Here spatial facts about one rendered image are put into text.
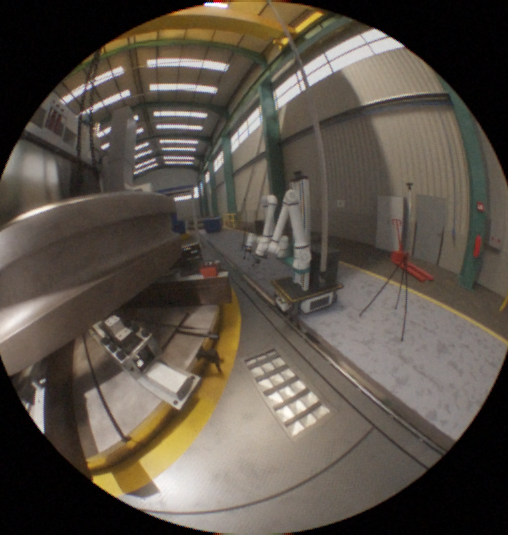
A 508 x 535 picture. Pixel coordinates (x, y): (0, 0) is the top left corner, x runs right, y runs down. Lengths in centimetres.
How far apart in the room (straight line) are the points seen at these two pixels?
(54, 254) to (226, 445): 184
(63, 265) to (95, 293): 35
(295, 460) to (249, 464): 31
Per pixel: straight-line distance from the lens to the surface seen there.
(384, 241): 631
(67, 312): 139
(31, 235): 138
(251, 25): 1124
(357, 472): 156
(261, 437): 145
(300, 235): 162
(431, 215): 637
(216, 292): 201
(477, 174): 560
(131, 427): 145
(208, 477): 149
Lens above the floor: 143
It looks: 21 degrees down
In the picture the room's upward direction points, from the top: 5 degrees counter-clockwise
